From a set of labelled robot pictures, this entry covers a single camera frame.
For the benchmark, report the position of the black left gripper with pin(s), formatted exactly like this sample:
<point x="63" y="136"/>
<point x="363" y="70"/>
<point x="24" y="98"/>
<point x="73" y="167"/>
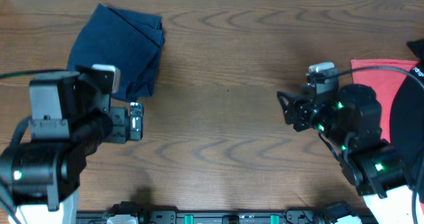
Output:
<point x="120" y="124"/>

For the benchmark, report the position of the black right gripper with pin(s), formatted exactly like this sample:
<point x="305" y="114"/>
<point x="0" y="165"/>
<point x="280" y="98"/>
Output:
<point x="302" y="107"/>

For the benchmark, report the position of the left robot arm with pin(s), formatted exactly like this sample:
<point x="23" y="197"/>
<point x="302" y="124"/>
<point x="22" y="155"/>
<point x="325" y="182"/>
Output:
<point x="40" y="169"/>

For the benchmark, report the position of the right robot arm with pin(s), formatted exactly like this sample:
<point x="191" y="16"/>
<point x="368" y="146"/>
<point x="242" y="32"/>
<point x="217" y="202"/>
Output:
<point x="347" y="120"/>

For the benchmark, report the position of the folded dark navy shorts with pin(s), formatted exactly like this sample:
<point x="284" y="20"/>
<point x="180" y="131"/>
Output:
<point x="129" y="40"/>

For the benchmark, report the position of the red cloth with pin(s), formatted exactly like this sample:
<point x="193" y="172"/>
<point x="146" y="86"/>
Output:
<point x="385" y="83"/>

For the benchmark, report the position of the black printed garment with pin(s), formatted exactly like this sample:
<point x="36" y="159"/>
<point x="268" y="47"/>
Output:
<point x="406" y="125"/>

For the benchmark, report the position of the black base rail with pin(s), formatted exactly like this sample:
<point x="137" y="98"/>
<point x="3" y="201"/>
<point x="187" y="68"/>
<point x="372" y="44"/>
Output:
<point x="128" y="212"/>

